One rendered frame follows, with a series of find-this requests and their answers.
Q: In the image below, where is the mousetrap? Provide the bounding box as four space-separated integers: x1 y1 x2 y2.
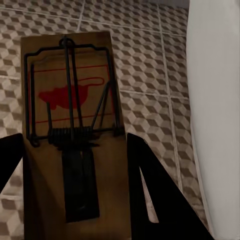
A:
20 31 132 240

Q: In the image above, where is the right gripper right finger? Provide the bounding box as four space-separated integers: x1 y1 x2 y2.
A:
127 133 214 240

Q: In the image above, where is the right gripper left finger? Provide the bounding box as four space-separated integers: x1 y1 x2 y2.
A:
0 133 23 193

